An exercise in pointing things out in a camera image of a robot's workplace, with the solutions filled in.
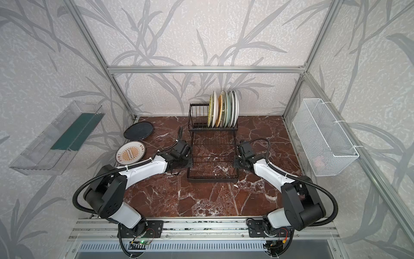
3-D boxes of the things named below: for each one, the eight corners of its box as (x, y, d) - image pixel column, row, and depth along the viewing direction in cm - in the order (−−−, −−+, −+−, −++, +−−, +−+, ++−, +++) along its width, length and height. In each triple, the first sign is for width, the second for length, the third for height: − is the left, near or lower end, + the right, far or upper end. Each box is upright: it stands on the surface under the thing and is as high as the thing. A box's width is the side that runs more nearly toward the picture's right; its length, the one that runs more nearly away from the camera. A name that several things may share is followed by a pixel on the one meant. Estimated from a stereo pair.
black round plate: (122, 139, 110) (120, 137, 108) (130, 123, 120) (128, 121, 118) (150, 140, 110) (149, 137, 108) (155, 123, 120) (154, 121, 118)
